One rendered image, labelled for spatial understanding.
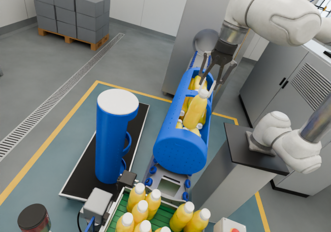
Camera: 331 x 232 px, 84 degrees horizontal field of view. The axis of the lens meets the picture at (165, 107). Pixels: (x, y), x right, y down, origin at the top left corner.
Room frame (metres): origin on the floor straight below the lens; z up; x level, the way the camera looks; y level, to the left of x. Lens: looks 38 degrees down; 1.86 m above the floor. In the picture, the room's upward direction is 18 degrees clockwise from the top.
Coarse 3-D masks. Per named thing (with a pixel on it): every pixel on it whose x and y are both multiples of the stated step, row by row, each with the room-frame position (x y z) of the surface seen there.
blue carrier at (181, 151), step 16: (208, 80) 1.48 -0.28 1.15; (176, 96) 1.06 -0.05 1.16; (192, 96) 1.03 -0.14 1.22; (176, 112) 0.84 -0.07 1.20; (208, 112) 1.02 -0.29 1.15; (208, 128) 0.88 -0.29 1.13; (160, 144) 0.64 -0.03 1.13; (176, 144) 0.63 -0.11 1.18; (192, 144) 0.62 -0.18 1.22; (160, 160) 0.63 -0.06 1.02; (176, 160) 0.62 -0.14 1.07; (192, 160) 0.62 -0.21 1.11
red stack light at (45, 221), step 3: (48, 216) 0.17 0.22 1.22; (45, 219) 0.16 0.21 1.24; (48, 219) 0.17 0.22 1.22; (42, 222) 0.15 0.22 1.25; (45, 222) 0.16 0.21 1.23; (39, 225) 0.14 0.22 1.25; (42, 225) 0.15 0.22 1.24; (45, 225) 0.15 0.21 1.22; (36, 228) 0.13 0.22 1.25; (39, 228) 0.14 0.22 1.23; (42, 228) 0.14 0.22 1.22; (24, 231) 0.12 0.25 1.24; (27, 231) 0.12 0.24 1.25; (30, 231) 0.13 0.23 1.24; (33, 231) 0.13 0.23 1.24; (36, 231) 0.13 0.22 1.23; (39, 231) 0.14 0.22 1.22
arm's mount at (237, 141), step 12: (228, 132) 1.05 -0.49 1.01; (240, 132) 1.09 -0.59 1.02; (252, 132) 1.13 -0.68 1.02; (228, 144) 0.93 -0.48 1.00; (240, 144) 0.96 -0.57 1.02; (240, 156) 0.85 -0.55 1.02; (252, 156) 0.88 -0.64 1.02; (264, 156) 0.90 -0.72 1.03; (276, 156) 0.94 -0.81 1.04; (264, 168) 0.81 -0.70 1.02; (276, 168) 0.83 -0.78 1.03
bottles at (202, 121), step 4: (204, 112) 1.09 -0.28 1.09; (180, 116) 1.03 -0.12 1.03; (184, 116) 1.00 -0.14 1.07; (204, 116) 1.04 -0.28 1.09; (200, 120) 0.99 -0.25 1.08; (204, 120) 1.01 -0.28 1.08; (200, 124) 0.96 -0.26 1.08; (184, 128) 0.87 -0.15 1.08; (200, 128) 0.95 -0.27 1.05; (200, 136) 0.85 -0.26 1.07
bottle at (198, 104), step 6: (198, 96) 0.70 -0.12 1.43; (192, 102) 0.69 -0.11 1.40; (198, 102) 0.67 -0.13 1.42; (204, 102) 0.68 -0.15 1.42; (192, 108) 0.68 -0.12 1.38; (198, 108) 0.67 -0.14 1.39; (204, 108) 0.68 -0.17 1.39; (186, 114) 0.69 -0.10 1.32; (192, 114) 0.67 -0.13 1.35; (198, 114) 0.67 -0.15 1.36; (186, 120) 0.68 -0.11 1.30; (192, 120) 0.67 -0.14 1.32; (198, 120) 0.68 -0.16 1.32; (186, 126) 0.67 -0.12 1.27; (192, 126) 0.67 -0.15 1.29
